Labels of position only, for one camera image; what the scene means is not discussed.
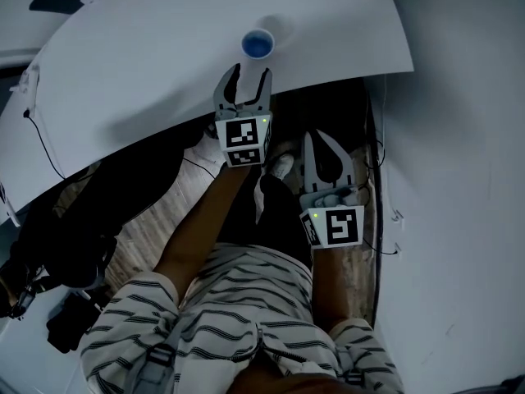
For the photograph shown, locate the red plastic cup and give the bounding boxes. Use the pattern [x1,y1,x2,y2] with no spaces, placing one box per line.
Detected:
[240,29,275,60]

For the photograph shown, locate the black office chair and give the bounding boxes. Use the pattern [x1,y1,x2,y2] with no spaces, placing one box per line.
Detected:
[7,135,206,291]

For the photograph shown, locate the person's black trousers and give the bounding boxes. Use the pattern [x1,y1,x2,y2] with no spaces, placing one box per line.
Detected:
[256,174,313,262]

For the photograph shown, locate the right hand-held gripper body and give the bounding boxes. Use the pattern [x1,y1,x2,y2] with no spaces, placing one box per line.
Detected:
[299,183,366,249]

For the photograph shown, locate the person's left forearm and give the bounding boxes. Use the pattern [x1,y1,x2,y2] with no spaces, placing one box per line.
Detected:
[152,164,255,303]

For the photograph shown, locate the person's right forearm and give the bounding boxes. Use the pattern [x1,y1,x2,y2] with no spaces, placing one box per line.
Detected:
[311,244,370,328]

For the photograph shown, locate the grey harness strap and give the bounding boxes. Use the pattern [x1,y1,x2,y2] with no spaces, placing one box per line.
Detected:
[126,314,185,394]
[336,346,366,394]

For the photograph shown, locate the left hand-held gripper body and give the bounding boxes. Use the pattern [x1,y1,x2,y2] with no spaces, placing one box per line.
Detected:
[216,104,272,167]

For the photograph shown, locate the person's white shoe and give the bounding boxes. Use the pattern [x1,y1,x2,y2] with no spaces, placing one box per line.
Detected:
[266,153,295,180]

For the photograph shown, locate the black floor cable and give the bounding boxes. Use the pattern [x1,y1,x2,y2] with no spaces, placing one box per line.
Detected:
[360,137,401,258]

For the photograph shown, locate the striped white shirt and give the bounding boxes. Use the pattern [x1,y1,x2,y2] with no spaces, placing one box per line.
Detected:
[77,242,405,394]

